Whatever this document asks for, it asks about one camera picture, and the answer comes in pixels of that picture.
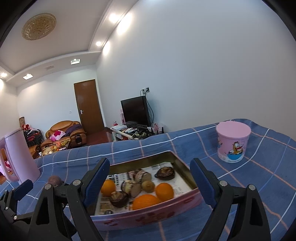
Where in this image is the purple passion fruit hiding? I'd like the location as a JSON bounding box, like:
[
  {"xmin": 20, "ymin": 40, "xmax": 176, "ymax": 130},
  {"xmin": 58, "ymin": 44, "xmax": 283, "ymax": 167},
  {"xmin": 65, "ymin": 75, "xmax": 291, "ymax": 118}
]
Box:
[{"xmin": 48, "ymin": 175, "xmax": 64, "ymax": 187}]

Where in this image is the small front orange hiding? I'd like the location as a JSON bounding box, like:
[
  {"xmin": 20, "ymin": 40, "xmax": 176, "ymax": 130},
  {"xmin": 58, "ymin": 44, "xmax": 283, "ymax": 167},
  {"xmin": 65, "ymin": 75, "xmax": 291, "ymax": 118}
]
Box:
[{"xmin": 100, "ymin": 179, "xmax": 116, "ymax": 197}]

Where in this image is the dark brown water chestnut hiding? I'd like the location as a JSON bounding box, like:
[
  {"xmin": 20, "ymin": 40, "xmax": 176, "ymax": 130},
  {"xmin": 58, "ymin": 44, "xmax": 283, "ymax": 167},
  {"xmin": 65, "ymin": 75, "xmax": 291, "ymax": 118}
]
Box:
[{"xmin": 109, "ymin": 191, "xmax": 130, "ymax": 208}]

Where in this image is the large orange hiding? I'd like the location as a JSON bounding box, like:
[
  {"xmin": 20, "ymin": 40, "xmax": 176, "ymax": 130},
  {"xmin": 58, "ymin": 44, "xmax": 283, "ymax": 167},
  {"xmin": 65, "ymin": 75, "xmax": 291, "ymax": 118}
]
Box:
[{"xmin": 132, "ymin": 194, "xmax": 161, "ymax": 210}]

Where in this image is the medium orange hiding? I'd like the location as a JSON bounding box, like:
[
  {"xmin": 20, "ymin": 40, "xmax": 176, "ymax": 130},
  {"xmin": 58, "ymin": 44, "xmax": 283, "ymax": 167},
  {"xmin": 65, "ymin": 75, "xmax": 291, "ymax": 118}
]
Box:
[{"xmin": 155, "ymin": 183, "xmax": 174, "ymax": 202}]

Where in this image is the pink electric kettle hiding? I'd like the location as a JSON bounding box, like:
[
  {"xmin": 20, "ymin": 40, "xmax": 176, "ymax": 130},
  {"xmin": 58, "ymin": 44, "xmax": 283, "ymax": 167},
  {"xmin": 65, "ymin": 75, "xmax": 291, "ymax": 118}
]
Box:
[{"xmin": 1, "ymin": 128, "xmax": 41, "ymax": 184}]

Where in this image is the coffee table with fruit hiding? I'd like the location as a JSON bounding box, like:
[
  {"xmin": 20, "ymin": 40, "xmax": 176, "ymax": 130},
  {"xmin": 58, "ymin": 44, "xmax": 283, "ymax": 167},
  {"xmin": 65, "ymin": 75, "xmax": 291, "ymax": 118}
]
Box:
[{"xmin": 42, "ymin": 140, "xmax": 70, "ymax": 156}]

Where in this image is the black shelf rack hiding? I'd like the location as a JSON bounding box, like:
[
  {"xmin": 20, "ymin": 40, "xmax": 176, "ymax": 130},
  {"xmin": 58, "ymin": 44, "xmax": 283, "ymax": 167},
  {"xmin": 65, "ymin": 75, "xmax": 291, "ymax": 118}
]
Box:
[{"xmin": 19, "ymin": 117, "xmax": 45, "ymax": 147}]

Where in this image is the pink floral cushion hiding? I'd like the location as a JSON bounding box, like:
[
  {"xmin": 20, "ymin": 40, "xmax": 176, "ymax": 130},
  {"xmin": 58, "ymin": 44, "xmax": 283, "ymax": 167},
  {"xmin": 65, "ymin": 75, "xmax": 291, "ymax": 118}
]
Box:
[{"xmin": 50, "ymin": 130, "xmax": 66, "ymax": 142}]

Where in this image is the pink metal tin box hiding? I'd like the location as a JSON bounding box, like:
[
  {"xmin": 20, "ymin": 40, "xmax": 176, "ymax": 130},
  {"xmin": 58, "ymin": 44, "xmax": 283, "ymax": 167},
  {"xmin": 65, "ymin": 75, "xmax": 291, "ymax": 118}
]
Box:
[{"xmin": 90, "ymin": 151, "xmax": 202, "ymax": 231}]

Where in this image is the brown leather armchair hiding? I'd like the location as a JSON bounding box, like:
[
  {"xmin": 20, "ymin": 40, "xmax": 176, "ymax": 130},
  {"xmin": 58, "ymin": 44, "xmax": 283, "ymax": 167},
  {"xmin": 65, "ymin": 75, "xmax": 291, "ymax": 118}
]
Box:
[{"xmin": 41, "ymin": 120, "xmax": 87, "ymax": 149}]

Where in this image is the pink cartoon cup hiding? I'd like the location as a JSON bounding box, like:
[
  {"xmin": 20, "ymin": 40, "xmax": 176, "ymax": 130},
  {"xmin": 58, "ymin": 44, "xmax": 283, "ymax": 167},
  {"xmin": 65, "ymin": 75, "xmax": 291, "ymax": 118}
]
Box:
[{"xmin": 216, "ymin": 120, "xmax": 251, "ymax": 163}]

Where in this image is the white tv stand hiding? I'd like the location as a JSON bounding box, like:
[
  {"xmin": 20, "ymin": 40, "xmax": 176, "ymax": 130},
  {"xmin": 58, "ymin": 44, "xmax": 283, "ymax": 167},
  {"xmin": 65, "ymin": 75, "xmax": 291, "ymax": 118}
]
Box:
[{"xmin": 109, "ymin": 123, "xmax": 153, "ymax": 142}]

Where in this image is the brown wooden door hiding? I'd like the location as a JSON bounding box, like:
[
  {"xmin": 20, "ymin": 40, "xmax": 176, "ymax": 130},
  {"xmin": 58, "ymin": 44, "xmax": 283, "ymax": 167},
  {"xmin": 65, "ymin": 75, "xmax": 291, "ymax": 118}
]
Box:
[{"xmin": 74, "ymin": 79, "xmax": 104, "ymax": 135}]

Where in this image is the black television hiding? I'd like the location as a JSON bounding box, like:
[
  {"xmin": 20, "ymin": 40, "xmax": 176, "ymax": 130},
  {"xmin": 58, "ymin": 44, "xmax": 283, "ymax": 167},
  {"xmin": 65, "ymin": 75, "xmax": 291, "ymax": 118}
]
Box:
[{"xmin": 121, "ymin": 96, "xmax": 151, "ymax": 126}]

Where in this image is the gold ceiling lamp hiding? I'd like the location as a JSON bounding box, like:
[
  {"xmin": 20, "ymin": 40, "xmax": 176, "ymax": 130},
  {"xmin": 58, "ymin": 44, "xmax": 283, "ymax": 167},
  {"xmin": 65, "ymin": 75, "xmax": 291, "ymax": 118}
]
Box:
[{"xmin": 22, "ymin": 13, "xmax": 57, "ymax": 41}]

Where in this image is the wall power socket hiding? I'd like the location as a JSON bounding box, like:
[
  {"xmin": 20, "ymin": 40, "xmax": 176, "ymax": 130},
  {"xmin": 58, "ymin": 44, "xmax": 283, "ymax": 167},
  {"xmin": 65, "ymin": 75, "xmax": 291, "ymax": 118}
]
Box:
[{"xmin": 140, "ymin": 87, "xmax": 149, "ymax": 96}]

